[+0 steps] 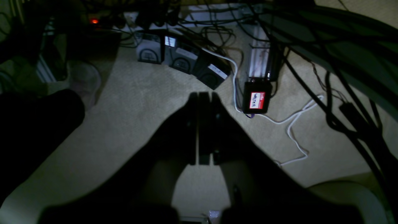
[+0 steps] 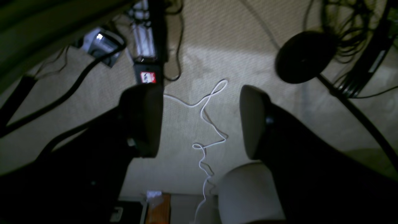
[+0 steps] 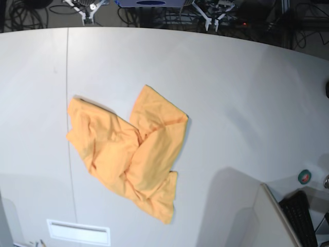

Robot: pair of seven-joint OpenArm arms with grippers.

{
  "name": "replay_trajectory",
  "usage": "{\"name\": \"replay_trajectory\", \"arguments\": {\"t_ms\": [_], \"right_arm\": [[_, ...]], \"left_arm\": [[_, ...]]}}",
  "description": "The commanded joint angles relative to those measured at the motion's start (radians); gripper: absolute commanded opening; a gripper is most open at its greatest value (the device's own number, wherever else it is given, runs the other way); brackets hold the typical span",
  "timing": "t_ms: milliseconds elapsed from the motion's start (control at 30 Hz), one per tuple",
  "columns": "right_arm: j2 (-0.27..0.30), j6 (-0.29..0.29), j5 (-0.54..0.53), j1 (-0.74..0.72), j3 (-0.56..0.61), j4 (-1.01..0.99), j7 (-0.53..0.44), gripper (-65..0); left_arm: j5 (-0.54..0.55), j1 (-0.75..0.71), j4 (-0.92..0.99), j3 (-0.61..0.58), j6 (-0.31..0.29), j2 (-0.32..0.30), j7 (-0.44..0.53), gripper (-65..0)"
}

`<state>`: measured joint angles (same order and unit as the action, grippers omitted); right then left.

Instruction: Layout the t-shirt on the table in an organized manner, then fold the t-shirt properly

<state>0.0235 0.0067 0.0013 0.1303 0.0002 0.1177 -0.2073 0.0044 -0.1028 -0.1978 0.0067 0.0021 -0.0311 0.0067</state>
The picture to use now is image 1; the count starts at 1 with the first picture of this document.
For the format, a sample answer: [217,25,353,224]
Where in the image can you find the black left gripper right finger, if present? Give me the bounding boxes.
[199,92,364,224]

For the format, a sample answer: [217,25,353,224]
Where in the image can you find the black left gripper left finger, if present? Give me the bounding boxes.
[41,93,198,224]

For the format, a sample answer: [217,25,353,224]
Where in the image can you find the black box red label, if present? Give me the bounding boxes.
[243,78,272,114]

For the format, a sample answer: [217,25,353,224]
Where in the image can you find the black power adapter right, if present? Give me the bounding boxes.
[191,51,233,90]

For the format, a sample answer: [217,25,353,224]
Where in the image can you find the black power adapter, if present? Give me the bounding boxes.
[191,51,233,90]
[164,35,201,75]

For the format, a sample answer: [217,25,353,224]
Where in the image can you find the black power adapter middle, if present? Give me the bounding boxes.
[164,35,201,75]

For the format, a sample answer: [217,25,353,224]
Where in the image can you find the grey power adapter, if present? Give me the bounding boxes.
[135,32,163,65]

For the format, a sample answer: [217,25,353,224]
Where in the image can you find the power strip red light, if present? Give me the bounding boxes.
[84,14,126,31]

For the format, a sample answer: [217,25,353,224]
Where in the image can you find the white cable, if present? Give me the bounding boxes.
[199,47,324,167]

